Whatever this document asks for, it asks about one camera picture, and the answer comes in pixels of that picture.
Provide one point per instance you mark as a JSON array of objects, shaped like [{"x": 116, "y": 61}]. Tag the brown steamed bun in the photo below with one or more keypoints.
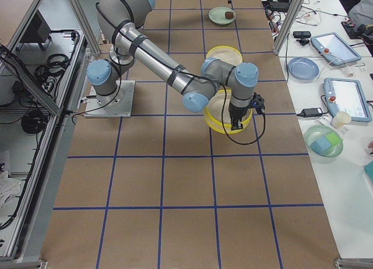
[{"x": 229, "y": 15}]

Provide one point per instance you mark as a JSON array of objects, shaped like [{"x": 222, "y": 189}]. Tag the black power adapter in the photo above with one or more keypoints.
[{"x": 311, "y": 112}]

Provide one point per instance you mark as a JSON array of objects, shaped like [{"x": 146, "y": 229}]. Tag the paper cup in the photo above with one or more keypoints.
[{"x": 340, "y": 119}]

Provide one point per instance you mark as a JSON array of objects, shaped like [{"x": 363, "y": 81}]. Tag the upper teach pendant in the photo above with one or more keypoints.
[{"x": 334, "y": 49}]

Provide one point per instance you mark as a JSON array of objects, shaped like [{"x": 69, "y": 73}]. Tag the green sponge block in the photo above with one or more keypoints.
[{"x": 333, "y": 138}]

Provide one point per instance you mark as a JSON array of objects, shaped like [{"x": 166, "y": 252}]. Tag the aluminium frame post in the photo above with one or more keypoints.
[{"x": 293, "y": 10}]

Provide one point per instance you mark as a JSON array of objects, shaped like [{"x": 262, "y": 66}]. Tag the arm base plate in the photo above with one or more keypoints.
[{"x": 118, "y": 104}]

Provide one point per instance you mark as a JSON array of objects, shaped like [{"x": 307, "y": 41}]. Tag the yellow steamer basket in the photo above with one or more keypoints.
[
  {"x": 217, "y": 116},
  {"x": 226, "y": 54}
]

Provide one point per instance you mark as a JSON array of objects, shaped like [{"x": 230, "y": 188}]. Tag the blue plate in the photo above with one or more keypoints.
[{"x": 303, "y": 69}]

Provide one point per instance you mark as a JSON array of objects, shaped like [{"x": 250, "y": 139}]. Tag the black webcam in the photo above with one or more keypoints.
[{"x": 302, "y": 37}]

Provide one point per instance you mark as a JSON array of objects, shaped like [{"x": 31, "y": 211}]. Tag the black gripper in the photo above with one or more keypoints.
[{"x": 237, "y": 112}]

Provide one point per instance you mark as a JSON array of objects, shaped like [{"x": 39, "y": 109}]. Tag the lower teach pendant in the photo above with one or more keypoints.
[{"x": 346, "y": 95}]

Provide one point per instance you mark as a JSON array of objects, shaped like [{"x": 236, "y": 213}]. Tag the teach pendant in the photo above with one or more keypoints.
[
  {"x": 346, "y": 95},
  {"x": 334, "y": 49}
]

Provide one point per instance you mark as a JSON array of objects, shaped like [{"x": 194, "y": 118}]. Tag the blue sponge block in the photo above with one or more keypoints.
[{"x": 320, "y": 145}]

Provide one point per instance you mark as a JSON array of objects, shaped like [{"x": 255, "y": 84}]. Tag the green glass bowl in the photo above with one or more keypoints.
[{"x": 318, "y": 131}]

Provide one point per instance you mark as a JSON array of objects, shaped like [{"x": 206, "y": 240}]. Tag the light green plate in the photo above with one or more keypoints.
[{"x": 216, "y": 15}]

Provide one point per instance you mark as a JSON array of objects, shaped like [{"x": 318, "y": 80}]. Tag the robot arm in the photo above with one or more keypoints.
[{"x": 119, "y": 20}]

